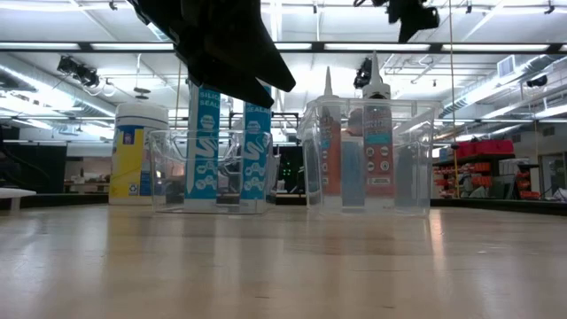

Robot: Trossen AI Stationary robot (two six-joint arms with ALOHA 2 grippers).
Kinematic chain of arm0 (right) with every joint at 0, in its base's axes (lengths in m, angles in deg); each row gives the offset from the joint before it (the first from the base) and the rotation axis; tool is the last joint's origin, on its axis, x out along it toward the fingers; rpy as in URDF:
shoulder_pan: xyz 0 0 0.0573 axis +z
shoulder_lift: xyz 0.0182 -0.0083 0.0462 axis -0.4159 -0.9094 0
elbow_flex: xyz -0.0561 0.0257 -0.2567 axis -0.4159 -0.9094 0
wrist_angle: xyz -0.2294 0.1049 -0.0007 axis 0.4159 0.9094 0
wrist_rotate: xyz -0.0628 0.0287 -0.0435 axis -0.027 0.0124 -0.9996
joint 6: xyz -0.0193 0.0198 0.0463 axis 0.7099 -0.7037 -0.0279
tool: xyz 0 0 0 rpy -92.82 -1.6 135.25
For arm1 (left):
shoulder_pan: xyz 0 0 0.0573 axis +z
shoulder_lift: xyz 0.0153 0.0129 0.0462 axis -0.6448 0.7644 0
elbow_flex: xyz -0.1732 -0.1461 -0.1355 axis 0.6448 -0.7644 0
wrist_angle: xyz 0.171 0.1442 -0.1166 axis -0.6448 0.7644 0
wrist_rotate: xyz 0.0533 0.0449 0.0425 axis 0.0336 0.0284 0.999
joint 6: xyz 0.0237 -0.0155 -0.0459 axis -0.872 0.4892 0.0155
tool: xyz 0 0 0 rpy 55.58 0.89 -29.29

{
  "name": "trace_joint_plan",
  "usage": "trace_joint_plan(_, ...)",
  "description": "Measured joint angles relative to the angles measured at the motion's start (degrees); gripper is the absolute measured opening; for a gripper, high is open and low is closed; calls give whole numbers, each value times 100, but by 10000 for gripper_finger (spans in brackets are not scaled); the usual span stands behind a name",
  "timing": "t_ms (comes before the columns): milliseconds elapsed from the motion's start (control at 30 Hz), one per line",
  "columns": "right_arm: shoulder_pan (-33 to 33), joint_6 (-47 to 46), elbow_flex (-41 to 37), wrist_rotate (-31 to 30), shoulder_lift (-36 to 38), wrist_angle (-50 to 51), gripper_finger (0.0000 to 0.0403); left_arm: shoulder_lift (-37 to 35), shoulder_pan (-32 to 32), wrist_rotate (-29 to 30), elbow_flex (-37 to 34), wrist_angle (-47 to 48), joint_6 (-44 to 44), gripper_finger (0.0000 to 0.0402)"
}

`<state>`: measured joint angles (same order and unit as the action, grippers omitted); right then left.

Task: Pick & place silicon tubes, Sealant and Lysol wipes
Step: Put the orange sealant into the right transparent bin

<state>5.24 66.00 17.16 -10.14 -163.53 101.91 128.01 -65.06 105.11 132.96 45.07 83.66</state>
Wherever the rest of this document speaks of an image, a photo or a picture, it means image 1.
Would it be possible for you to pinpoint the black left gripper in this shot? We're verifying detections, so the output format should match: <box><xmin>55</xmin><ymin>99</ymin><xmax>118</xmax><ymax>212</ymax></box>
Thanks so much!
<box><xmin>127</xmin><ymin>0</ymin><xmax>298</xmax><ymax>110</ymax></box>

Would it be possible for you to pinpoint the blue silicone sealant tube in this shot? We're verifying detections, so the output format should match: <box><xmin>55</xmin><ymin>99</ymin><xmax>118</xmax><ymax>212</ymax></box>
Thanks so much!
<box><xmin>184</xmin><ymin>81</ymin><xmax>222</xmax><ymax>214</ymax></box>
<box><xmin>240</xmin><ymin>97</ymin><xmax>275</xmax><ymax>214</ymax></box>

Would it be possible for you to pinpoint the orange sealant tube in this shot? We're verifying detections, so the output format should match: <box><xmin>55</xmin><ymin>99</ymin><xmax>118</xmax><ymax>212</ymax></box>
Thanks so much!
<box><xmin>317</xmin><ymin>66</ymin><xmax>344</xmax><ymax>210</ymax></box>
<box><xmin>361</xmin><ymin>50</ymin><xmax>396</xmax><ymax>210</ymax></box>

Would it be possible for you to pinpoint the yellow Lysol wipes canister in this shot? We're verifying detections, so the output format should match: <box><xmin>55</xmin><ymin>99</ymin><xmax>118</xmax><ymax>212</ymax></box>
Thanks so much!
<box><xmin>107</xmin><ymin>102</ymin><xmax>171</xmax><ymax>206</ymax></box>

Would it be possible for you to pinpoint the small clear plastic bin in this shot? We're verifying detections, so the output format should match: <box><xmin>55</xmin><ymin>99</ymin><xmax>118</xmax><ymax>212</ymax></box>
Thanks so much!
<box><xmin>147</xmin><ymin>128</ymin><xmax>281</xmax><ymax>216</ymax></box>

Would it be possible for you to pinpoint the large clear plastic bin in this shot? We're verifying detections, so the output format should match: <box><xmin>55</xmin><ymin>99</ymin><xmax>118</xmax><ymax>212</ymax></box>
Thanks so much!
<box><xmin>296</xmin><ymin>97</ymin><xmax>445</xmax><ymax>218</ymax></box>

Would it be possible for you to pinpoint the shelf rack with red bins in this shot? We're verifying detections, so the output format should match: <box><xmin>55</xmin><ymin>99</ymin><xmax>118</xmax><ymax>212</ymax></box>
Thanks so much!
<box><xmin>432</xmin><ymin>138</ymin><xmax>543</xmax><ymax>201</ymax></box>

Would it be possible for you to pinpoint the black ceiling track device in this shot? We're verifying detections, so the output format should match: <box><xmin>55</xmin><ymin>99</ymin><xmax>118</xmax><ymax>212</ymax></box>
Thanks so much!
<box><xmin>56</xmin><ymin>54</ymin><xmax>101</xmax><ymax>89</ymax></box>

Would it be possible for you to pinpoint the white bench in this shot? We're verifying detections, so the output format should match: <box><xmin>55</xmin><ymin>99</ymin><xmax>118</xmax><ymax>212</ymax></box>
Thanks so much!
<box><xmin>0</xmin><ymin>187</ymin><xmax>38</xmax><ymax>212</ymax></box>

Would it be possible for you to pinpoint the black overhead frame beam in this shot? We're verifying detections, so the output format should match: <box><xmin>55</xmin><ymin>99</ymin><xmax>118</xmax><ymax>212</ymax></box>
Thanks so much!
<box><xmin>0</xmin><ymin>41</ymin><xmax>567</xmax><ymax>55</ymax></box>

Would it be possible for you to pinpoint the black hanging camera mount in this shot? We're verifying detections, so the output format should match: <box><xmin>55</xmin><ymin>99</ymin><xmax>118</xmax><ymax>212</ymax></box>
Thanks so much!
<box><xmin>352</xmin><ymin>57</ymin><xmax>374</xmax><ymax>90</ymax></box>

